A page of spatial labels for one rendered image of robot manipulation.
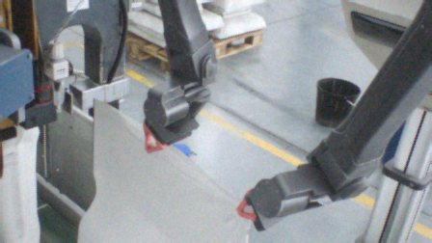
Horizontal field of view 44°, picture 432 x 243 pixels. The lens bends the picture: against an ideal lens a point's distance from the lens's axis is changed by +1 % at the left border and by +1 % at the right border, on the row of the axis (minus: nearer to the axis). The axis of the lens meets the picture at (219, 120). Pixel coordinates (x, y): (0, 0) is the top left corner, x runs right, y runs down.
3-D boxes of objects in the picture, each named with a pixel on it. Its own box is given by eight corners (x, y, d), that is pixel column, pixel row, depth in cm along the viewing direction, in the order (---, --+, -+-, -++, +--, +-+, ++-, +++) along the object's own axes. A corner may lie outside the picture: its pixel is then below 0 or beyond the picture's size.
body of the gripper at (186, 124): (141, 121, 102) (156, 98, 97) (177, 106, 109) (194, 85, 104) (160, 148, 101) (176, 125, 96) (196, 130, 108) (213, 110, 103)
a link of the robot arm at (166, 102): (219, 53, 93) (182, 42, 98) (174, 69, 85) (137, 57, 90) (216, 115, 98) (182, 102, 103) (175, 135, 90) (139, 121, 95)
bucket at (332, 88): (360, 122, 368) (369, 89, 356) (337, 136, 348) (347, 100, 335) (323, 106, 385) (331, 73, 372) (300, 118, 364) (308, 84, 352)
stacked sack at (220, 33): (268, 32, 481) (271, 14, 473) (220, 45, 435) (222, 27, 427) (233, 18, 504) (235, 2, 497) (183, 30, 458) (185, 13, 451)
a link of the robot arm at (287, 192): (374, 183, 76) (343, 134, 79) (322, 194, 68) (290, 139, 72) (322, 223, 83) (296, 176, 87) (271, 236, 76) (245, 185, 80)
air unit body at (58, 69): (73, 108, 119) (72, 42, 112) (55, 114, 116) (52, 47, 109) (62, 100, 122) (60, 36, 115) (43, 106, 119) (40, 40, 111)
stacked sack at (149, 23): (226, 30, 433) (228, 12, 426) (169, 46, 386) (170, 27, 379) (188, 15, 455) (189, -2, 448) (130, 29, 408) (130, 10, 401)
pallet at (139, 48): (261, 44, 485) (264, 29, 478) (168, 75, 400) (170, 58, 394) (195, 18, 528) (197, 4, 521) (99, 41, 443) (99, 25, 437)
